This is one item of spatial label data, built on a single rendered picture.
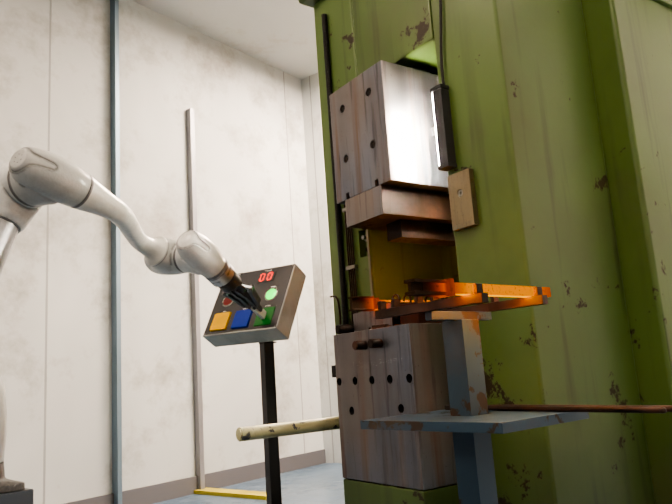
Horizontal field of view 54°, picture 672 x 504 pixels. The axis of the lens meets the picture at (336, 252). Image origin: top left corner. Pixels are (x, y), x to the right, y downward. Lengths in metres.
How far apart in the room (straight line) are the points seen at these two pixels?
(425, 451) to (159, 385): 3.34
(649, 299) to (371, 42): 1.28
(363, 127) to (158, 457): 3.37
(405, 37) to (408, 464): 1.37
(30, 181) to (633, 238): 1.69
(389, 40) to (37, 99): 3.00
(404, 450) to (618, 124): 1.19
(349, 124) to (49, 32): 3.22
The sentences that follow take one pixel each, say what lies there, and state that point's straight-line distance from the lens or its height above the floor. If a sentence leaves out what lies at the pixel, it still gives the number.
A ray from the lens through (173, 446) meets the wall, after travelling 5.08.
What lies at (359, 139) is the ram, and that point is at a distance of 2.20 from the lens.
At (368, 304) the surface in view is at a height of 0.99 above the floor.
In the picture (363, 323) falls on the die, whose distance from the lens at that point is 2.12.
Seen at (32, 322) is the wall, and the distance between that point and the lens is 4.51.
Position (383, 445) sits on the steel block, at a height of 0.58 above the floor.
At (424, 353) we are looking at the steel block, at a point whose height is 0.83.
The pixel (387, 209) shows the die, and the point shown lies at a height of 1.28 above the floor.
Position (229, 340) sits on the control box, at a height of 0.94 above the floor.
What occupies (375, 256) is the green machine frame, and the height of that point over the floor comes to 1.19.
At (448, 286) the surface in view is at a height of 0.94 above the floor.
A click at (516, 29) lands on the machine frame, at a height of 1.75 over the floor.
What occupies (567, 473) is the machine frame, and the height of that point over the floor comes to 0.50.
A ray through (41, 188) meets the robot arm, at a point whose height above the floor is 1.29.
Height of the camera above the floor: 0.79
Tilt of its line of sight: 10 degrees up
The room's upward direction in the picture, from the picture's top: 4 degrees counter-clockwise
